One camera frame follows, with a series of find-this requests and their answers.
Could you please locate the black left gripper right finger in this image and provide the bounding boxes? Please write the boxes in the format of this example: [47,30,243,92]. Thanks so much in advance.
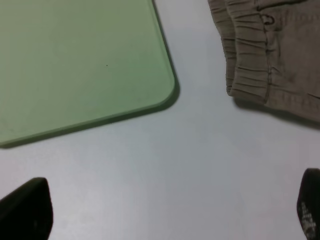
[296,168,320,240]

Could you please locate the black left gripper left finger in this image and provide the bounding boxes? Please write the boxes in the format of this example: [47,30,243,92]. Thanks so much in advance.
[0,177,54,240]

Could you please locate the green plastic tray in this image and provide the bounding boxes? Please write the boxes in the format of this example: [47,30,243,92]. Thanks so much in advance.
[0,0,176,146]

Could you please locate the khaki shorts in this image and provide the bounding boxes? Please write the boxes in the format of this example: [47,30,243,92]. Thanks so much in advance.
[208,0,320,122]

